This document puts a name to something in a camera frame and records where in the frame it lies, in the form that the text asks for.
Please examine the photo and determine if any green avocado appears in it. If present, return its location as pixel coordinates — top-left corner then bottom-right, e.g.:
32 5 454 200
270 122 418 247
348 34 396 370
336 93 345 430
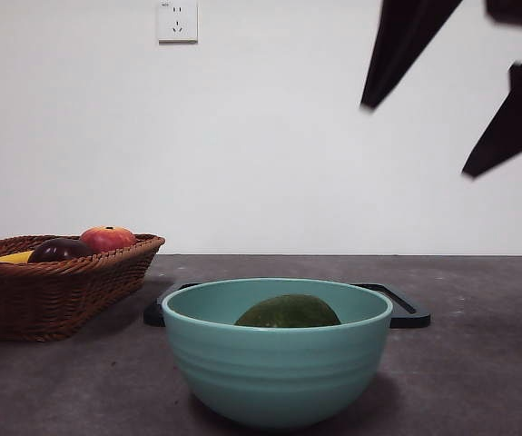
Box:
233 293 342 330

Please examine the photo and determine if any teal ceramic bowl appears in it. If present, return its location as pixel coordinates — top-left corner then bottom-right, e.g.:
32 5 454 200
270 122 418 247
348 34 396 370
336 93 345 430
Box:
160 277 394 432

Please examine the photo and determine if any dark rectangular tray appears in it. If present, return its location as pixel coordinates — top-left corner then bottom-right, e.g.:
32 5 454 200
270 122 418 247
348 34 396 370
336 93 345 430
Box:
143 281 432 330

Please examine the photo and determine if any red yellow apple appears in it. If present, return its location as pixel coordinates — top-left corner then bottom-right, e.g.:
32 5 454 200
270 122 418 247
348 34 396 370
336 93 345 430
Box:
78 225 137 254

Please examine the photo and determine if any dark purple plum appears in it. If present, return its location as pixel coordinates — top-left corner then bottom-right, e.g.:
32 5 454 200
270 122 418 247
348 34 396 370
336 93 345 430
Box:
27 237 95 264

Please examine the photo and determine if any brown wicker basket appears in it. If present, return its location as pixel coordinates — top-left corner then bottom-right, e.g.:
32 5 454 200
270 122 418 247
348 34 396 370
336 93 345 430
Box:
0 233 166 343

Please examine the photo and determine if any yellow banana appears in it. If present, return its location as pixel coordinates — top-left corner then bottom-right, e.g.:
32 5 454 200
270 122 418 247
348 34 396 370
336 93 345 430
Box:
0 250 35 265

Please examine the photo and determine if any white wall socket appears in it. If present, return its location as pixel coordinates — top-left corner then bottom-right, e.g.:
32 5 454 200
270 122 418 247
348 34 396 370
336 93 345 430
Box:
158 0 199 45

